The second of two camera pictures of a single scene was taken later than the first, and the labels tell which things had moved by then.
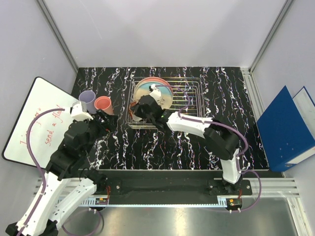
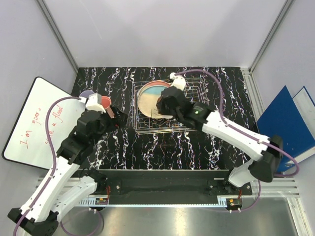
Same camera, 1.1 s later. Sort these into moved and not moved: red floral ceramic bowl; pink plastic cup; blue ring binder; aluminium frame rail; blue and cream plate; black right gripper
Moved: red floral ceramic bowl; blue and cream plate; black right gripper
Not moved: aluminium frame rail; pink plastic cup; blue ring binder
